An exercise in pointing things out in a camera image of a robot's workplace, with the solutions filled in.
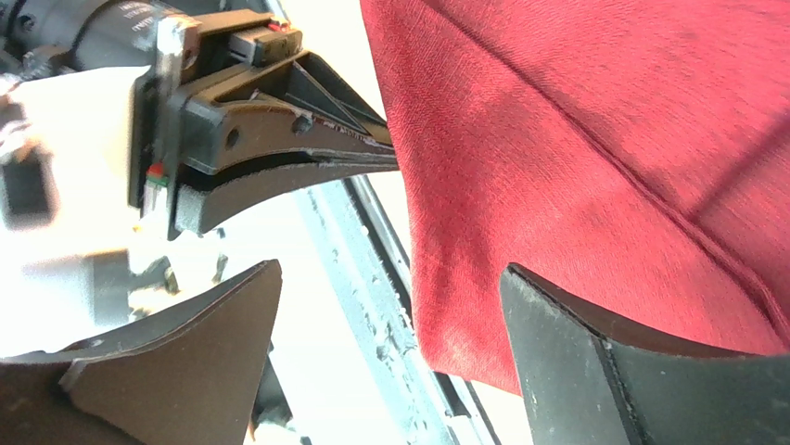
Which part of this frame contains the aluminium frame rail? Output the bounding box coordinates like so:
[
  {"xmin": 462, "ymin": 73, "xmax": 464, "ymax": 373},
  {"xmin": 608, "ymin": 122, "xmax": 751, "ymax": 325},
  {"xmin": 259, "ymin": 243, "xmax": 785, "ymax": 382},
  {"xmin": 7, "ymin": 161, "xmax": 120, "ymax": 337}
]
[{"xmin": 267, "ymin": 176, "xmax": 498, "ymax": 444}]

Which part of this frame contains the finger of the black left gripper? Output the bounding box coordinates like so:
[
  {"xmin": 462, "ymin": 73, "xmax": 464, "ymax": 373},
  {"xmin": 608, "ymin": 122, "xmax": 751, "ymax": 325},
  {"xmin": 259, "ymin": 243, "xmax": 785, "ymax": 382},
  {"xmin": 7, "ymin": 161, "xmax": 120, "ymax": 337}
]
[
  {"xmin": 179, "ymin": 51, "xmax": 395, "ymax": 175},
  {"xmin": 169, "ymin": 150, "xmax": 399, "ymax": 240}
]

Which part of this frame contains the dark red cloth napkin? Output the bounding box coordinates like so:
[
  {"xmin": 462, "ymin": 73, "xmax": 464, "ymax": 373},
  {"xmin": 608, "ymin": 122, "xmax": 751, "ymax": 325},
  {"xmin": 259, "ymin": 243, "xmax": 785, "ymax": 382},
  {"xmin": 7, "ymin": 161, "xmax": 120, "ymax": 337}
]
[{"xmin": 361, "ymin": 1, "xmax": 789, "ymax": 393}]

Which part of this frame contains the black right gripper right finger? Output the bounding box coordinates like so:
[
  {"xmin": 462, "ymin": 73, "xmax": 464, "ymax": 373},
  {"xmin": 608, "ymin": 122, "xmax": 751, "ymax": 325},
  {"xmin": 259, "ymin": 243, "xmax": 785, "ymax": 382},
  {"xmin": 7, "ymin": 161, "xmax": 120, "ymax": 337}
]
[{"xmin": 500, "ymin": 263, "xmax": 789, "ymax": 444}]

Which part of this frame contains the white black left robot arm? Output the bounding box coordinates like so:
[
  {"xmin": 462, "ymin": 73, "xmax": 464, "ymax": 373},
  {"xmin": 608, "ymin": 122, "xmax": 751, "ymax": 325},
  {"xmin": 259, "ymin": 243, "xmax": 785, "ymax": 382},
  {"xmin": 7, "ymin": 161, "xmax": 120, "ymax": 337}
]
[{"xmin": 1, "ymin": 1, "xmax": 398, "ymax": 240}]

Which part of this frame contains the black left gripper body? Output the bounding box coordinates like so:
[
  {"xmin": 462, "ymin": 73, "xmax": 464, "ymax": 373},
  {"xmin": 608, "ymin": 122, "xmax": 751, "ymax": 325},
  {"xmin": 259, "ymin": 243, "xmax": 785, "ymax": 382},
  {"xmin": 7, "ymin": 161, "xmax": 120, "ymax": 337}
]
[{"xmin": 129, "ymin": 9, "xmax": 302, "ymax": 241}]

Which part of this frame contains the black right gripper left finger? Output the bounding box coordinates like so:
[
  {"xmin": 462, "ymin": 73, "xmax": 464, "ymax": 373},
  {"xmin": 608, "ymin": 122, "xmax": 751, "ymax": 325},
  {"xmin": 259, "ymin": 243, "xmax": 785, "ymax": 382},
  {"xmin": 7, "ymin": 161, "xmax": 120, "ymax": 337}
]
[{"xmin": 1, "ymin": 260, "xmax": 282, "ymax": 444}]

